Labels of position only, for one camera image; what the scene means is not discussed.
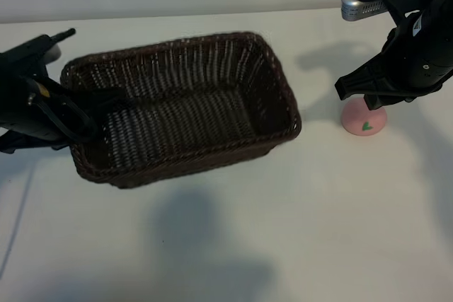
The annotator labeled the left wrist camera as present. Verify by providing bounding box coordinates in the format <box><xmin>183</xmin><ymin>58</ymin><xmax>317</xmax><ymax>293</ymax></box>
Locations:
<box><xmin>0</xmin><ymin>35</ymin><xmax>63</xmax><ymax>69</ymax></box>

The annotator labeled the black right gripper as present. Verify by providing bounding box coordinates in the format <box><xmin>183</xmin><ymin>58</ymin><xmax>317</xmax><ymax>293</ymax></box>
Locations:
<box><xmin>334</xmin><ymin>4</ymin><xmax>453</xmax><ymax>112</ymax></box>

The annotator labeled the pink peach with green leaf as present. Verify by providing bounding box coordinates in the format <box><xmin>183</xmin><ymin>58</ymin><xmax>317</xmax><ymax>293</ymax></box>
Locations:
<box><xmin>340</xmin><ymin>98</ymin><xmax>388</xmax><ymax>137</ymax></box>

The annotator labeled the black left camera cable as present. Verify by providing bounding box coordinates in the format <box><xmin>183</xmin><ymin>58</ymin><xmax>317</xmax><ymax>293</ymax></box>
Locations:
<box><xmin>48</xmin><ymin>28</ymin><xmax>77</xmax><ymax>44</ymax></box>

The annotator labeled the dark brown wicker basket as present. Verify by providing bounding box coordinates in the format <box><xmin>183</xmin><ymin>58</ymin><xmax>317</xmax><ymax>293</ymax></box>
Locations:
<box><xmin>59</xmin><ymin>32</ymin><xmax>302</xmax><ymax>190</ymax></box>

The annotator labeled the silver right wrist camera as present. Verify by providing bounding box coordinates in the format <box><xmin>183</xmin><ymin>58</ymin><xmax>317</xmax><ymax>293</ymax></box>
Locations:
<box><xmin>340</xmin><ymin>0</ymin><xmax>385</xmax><ymax>22</ymax></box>

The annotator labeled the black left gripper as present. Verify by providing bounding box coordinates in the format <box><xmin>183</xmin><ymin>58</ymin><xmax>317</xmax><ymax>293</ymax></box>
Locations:
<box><xmin>0</xmin><ymin>50</ymin><xmax>127</xmax><ymax>154</ymax></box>

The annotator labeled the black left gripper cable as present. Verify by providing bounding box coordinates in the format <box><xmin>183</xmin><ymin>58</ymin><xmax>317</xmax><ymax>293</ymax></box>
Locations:
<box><xmin>30</xmin><ymin>98</ymin><xmax>98</xmax><ymax>142</ymax></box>

